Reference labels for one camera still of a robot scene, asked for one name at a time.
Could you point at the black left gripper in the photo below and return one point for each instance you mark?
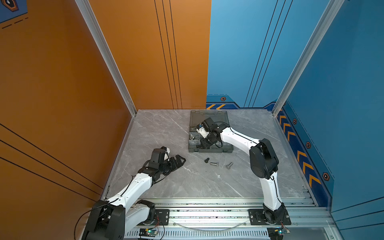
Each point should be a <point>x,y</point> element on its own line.
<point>174,166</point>

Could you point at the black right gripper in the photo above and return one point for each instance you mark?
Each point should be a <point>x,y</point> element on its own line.
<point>204,144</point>

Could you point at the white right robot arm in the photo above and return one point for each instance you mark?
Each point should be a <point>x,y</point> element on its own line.
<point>263,159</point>

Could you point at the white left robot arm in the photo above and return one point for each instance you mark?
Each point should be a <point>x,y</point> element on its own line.
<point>113,218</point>

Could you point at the grey plastic organizer box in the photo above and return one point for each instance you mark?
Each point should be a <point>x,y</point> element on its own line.
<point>196,118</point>

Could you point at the green circuit board left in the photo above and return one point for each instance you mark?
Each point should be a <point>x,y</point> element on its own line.
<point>147,234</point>

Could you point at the green circuit board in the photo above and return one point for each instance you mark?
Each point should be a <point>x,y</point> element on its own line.
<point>277,234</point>
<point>147,234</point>

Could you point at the green circuit board right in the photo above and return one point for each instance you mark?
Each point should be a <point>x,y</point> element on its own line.
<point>277,234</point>

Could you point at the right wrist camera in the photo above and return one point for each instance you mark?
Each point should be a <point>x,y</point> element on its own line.
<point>201,130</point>

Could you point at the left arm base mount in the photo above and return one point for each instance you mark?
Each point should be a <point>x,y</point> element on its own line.
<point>154,216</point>

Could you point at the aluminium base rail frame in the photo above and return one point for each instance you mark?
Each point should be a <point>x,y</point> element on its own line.
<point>210,218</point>

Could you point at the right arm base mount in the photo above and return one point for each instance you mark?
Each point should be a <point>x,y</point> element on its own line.
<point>266,216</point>

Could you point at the aluminium corner post left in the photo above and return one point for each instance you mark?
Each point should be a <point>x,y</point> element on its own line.
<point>101,42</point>

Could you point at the aluminium corner post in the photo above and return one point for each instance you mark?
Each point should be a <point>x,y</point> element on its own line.
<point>101,42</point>
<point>318,34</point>

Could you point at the aluminium corner post right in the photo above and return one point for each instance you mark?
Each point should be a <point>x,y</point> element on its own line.
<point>318,34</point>

